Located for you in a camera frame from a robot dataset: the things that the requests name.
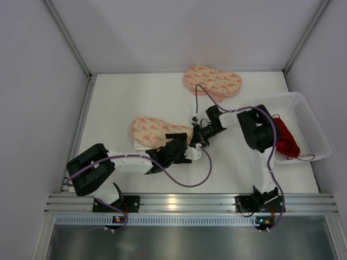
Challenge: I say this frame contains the white bra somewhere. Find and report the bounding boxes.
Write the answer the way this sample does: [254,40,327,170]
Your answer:
[133,140,152,151]

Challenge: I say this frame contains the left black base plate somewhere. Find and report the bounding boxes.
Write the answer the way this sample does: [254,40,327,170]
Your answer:
[92,195,140,213]

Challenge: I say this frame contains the aluminium mounting rail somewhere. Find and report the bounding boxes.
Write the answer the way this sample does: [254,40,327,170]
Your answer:
[44,193,338,216]

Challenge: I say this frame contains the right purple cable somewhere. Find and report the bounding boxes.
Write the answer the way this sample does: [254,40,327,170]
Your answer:
[194,83,285,231]

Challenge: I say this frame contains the red bra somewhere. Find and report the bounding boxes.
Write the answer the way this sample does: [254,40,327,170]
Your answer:
[273,114,316,161]

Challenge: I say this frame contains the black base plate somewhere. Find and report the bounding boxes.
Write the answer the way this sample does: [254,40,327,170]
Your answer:
[92,195,140,213]
[235,194,283,215]

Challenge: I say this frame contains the white plastic basket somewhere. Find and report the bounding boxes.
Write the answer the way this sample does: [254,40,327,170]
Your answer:
[253,92,332,165]

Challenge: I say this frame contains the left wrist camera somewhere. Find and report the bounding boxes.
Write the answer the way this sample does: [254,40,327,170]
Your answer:
[185,144,202,161]

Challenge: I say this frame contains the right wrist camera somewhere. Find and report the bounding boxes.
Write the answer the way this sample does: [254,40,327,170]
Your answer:
[191,113,198,126]

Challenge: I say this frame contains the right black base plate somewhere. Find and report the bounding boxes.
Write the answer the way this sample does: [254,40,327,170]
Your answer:
[235,194,283,215]

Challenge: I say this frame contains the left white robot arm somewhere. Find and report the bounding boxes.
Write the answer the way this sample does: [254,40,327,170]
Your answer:
[66,133,201,205]

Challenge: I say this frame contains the pink mesh laundry bag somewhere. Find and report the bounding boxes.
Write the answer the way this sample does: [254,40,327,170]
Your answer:
[131,116,193,149]

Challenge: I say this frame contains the perforated cable duct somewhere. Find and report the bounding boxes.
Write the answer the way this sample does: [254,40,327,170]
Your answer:
[54,215,274,226]

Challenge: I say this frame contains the stacked pink laundry bags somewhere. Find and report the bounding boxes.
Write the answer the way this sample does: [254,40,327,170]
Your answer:
[183,65,242,102]

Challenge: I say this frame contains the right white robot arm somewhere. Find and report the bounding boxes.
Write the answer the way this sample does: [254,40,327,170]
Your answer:
[189,105,280,204]

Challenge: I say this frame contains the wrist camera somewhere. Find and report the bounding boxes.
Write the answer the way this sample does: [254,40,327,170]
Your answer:
[191,113,198,126]
[185,144,202,161]

